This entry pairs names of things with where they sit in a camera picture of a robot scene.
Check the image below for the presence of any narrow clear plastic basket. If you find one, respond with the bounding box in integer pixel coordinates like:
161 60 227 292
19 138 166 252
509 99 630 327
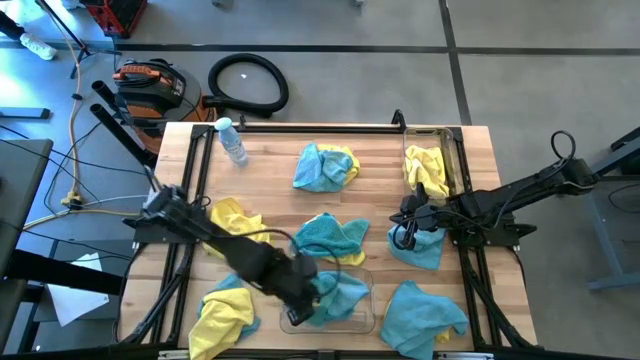
401 126 459 206

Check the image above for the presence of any silver metal bracket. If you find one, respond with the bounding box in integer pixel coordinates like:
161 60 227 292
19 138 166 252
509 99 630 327
158 350 217 360
437 351 495 360

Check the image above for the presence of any dark grey side table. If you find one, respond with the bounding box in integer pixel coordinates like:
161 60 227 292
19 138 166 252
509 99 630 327
0 138 55 351

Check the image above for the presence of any white paper sheet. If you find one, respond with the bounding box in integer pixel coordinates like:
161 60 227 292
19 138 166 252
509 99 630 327
47 252 110 327

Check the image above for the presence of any black vacuum wand tube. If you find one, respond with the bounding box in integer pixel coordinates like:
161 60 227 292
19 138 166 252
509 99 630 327
91 79 132 126
89 103 159 170

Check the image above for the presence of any red tool crate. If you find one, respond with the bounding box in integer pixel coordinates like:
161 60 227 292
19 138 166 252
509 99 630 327
79 0 149 39

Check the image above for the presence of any teal microfiber towel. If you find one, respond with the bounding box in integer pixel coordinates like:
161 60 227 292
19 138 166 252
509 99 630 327
292 211 371 261

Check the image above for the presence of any black side table beam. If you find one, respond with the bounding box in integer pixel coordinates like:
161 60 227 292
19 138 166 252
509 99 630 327
4 248 124 296

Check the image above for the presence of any grey metal floor bar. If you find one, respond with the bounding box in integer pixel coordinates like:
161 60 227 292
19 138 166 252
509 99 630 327
0 107 51 120

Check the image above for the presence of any black tripod stand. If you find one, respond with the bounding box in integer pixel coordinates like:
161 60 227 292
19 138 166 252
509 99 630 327
34 0 122 80

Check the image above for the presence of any grey-blue desk frame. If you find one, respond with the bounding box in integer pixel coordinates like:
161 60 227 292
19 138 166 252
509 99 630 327
549 125 640 292

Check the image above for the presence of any wide clear plastic basket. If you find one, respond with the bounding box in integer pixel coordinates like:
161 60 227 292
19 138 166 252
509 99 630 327
278 267 377 335

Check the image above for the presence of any black vacuum hose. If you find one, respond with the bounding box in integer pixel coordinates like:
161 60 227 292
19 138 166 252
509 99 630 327
202 52 290 119

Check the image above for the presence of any yellow extension cable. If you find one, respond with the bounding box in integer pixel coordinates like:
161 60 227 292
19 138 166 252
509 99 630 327
22 9 146 231

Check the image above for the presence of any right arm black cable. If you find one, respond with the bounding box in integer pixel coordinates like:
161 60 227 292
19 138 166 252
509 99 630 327
494 129 577 221

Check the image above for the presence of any person's leg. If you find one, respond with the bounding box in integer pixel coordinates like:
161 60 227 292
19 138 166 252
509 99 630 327
0 9 26 41

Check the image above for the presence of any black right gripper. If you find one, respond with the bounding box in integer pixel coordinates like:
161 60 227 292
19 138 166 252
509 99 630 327
392 199 449 251

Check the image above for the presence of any clear plastic water bottle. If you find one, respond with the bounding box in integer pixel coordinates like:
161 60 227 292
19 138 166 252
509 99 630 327
213 116 250 167

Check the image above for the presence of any orange and black shop vacuum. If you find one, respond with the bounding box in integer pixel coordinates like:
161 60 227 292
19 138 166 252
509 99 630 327
112 58 219 156

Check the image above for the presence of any black aluminium table frame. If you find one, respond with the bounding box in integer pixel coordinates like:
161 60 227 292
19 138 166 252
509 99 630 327
117 108 539 360

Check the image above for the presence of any person's white shoe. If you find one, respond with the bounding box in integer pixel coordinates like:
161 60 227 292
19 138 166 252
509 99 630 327
19 32 59 61

